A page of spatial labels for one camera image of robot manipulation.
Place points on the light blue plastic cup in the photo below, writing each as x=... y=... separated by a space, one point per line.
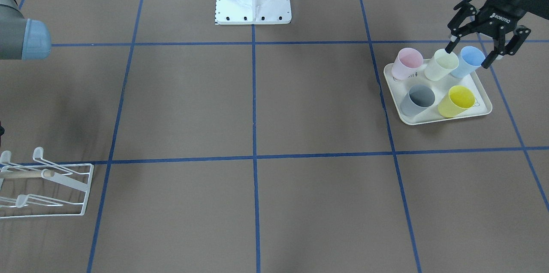
x=470 y=58

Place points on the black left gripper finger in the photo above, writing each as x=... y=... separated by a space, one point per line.
x=507 y=41
x=467 y=20

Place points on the cream plastic tray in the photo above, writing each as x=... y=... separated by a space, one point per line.
x=398 y=89

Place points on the pink plastic cup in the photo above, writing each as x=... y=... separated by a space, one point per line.
x=407 y=61

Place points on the cream white plastic cup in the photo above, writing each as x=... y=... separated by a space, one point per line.
x=441 y=64

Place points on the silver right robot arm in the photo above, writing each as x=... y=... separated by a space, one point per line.
x=22 y=38

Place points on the grey plastic cup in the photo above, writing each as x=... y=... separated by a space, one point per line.
x=418 y=99

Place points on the yellow plastic cup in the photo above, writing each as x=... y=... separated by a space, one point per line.
x=458 y=99

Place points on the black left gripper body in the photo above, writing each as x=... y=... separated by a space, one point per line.
x=502 y=12

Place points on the white wire cup rack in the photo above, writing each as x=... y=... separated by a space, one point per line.
x=44 y=188

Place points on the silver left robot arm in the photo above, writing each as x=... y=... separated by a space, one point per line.
x=497 y=19

